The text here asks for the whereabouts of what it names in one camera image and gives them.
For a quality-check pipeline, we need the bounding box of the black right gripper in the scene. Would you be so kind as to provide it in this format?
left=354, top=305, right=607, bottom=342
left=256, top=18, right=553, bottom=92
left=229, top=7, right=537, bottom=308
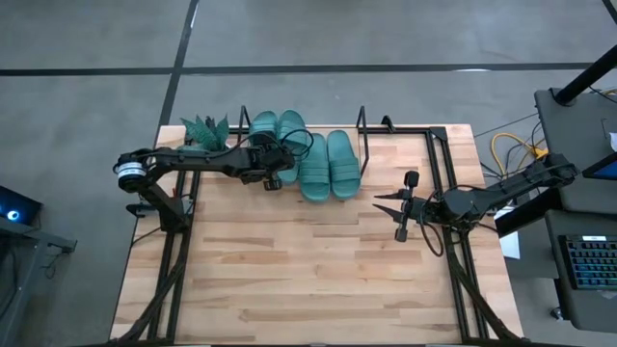
left=371, top=170, right=447, bottom=244

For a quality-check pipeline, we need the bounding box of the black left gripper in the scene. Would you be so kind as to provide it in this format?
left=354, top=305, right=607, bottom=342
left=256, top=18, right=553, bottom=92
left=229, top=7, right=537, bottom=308
left=239, top=143, right=296, bottom=193

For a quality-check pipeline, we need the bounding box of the teal rubber slide sandal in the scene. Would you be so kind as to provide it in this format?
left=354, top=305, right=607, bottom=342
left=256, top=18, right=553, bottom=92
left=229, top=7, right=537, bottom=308
left=276, top=109, right=310, bottom=187
left=248, top=110, right=281, bottom=148
left=297, top=132, right=333, bottom=203
left=326, top=129, right=362, bottom=201

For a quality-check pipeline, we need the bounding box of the green leafy plant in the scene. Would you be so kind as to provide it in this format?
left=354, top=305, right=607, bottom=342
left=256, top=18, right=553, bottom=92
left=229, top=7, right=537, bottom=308
left=179, top=114, right=231, bottom=151

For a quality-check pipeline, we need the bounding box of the grey keyboard desk panel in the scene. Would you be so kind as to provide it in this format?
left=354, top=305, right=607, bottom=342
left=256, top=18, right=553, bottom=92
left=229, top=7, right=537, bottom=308
left=544, top=209, right=617, bottom=334

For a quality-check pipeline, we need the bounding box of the backlit computer keyboard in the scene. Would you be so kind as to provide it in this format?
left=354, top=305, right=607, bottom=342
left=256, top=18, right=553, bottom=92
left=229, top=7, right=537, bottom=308
left=558, top=234, right=617, bottom=291

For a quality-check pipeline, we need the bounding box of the black monitor with blue screen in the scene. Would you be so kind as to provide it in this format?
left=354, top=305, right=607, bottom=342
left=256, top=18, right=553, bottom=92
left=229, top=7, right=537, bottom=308
left=581, top=151, right=617, bottom=182

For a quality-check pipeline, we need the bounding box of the black monitor pole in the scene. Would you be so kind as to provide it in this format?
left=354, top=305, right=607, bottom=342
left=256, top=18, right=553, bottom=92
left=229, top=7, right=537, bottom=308
left=552, top=43, right=617, bottom=106

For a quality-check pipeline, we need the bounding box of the black computer with blue light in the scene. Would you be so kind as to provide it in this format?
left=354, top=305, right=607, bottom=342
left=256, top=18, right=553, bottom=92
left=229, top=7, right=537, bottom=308
left=0, top=185, right=43, bottom=227

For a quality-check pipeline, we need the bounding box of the grey metal desk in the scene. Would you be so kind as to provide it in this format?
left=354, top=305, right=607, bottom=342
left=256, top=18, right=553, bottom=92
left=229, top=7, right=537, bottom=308
left=0, top=216, right=78, bottom=347

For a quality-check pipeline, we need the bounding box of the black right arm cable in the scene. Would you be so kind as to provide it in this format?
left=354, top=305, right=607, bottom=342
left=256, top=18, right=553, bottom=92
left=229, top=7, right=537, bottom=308
left=417, top=185, right=445, bottom=258

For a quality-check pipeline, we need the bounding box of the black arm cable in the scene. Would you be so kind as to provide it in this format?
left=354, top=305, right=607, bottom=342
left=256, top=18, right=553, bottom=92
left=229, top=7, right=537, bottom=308
left=417, top=185, right=445, bottom=258
left=226, top=127, right=315, bottom=160

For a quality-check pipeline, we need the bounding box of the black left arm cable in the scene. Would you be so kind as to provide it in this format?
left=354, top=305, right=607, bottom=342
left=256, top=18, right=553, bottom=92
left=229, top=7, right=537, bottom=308
left=226, top=127, right=315, bottom=160

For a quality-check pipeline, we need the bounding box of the black wire shoe shelf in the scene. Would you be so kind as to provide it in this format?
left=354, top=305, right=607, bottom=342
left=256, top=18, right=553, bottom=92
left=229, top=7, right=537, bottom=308
left=237, top=104, right=371, bottom=180

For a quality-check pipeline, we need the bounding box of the yellow cable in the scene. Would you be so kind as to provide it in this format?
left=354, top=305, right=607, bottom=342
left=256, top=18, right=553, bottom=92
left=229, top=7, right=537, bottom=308
left=490, top=132, right=550, bottom=178

